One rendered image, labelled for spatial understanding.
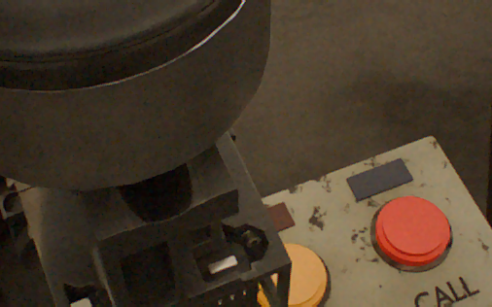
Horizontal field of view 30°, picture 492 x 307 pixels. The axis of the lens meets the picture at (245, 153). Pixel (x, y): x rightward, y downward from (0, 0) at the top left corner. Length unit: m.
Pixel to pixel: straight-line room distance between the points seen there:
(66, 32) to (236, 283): 0.13
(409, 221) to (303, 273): 0.07
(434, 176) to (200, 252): 0.28
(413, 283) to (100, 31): 0.36
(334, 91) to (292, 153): 0.18
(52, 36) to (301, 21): 1.66
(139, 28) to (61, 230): 0.13
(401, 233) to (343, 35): 1.28
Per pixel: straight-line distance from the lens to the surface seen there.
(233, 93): 0.21
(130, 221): 0.22
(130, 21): 0.17
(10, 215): 0.33
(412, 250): 0.50
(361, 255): 0.51
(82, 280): 0.28
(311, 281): 0.49
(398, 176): 0.53
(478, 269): 0.52
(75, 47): 0.17
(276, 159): 1.49
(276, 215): 0.51
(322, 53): 1.72
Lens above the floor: 0.97
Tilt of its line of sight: 40 degrees down
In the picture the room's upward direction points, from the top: 10 degrees counter-clockwise
